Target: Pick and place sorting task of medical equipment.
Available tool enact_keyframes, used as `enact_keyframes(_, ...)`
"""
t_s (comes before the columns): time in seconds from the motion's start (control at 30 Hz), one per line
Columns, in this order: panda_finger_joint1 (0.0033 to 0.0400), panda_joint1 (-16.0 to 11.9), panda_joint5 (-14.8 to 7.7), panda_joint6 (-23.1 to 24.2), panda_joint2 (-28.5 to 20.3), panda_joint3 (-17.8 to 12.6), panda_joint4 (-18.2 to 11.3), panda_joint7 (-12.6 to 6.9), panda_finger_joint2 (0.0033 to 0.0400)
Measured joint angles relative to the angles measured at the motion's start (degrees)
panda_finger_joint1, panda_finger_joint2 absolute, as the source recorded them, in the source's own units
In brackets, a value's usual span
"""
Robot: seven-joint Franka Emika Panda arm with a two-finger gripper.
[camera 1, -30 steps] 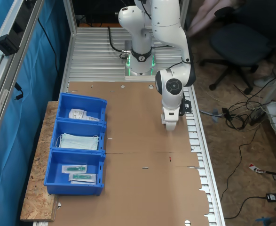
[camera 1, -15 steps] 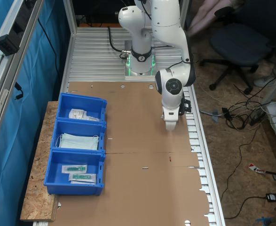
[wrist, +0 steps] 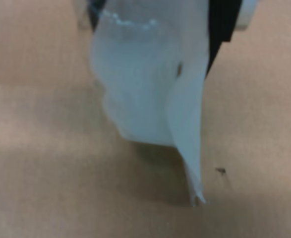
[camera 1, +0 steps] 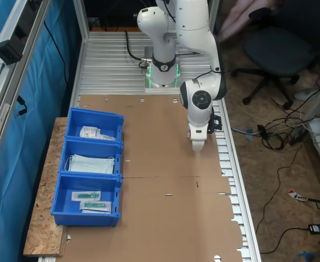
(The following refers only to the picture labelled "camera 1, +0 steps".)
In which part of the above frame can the brown cardboard sheet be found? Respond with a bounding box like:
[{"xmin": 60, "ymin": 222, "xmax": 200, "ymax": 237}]
[{"xmin": 56, "ymin": 94, "xmax": 244, "ymax": 262}]

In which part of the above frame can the black power strip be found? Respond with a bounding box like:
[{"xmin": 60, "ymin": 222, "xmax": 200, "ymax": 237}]
[{"xmin": 289, "ymin": 127, "xmax": 310, "ymax": 146}]

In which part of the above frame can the blue bin with gauze packets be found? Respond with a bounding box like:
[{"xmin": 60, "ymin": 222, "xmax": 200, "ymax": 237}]
[{"xmin": 65, "ymin": 107, "xmax": 125, "ymax": 144}]

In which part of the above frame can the blue bin with masks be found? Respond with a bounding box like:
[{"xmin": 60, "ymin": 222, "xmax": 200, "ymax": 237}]
[{"xmin": 58, "ymin": 137, "xmax": 124, "ymax": 178}]

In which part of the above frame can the stack of pale face masks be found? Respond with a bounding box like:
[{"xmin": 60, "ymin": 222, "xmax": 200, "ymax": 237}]
[{"xmin": 64, "ymin": 154, "xmax": 116, "ymax": 175}]

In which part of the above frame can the red and white label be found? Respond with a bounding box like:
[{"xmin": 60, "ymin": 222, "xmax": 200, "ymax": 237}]
[{"xmin": 287, "ymin": 188, "xmax": 309, "ymax": 203}]

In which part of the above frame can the person's white shoe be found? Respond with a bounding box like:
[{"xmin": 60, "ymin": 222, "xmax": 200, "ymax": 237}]
[{"xmin": 294, "ymin": 87, "xmax": 320, "ymax": 102}]

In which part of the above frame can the person's leg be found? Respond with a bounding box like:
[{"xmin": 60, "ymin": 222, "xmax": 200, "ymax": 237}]
[
  {"xmin": 232, "ymin": 0, "xmax": 276, "ymax": 20},
  {"xmin": 219, "ymin": 5, "xmax": 255, "ymax": 42}
]

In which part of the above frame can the black office chair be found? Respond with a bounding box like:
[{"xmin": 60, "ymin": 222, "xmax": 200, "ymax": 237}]
[{"xmin": 230, "ymin": 5, "xmax": 320, "ymax": 110}]

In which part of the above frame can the clear packet with green syringe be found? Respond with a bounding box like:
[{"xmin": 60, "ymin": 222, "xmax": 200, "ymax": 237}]
[
  {"xmin": 80, "ymin": 201, "xmax": 113, "ymax": 214},
  {"xmin": 71, "ymin": 190, "xmax": 102, "ymax": 202}
]

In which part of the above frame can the blue bin with syringe packets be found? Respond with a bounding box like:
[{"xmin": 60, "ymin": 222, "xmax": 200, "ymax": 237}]
[{"xmin": 50, "ymin": 172, "xmax": 123, "ymax": 227}]

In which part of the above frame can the blue tape piece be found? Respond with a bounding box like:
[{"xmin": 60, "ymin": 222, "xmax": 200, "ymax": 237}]
[{"xmin": 295, "ymin": 251, "xmax": 316, "ymax": 260}]

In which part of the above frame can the OSB wood board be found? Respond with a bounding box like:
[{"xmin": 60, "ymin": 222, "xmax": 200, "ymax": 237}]
[{"xmin": 22, "ymin": 117, "xmax": 69, "ymax": 258}]

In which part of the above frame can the aluminium beam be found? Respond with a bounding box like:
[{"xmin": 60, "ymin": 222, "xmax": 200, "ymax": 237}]
[{"xmin": 0, "ymin": 0, "xmax": 51, "ymax": 189}]

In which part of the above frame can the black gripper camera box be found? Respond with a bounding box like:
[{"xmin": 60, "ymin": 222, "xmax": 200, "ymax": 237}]
[{"xmin": 207, "ymin": 114, "xmax": 222, "ymax": 134}]

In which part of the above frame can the black cable plug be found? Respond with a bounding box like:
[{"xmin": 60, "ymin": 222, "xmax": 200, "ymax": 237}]
[{"xmin": 15, "ymin": 95, "xmax": 28, "ymax": 117}]

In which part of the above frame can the black camera on beam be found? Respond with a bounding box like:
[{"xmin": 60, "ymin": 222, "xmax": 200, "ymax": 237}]
[{"xmin": 0, "ymin": 23, "xmax": 23, "ymax": 66}]

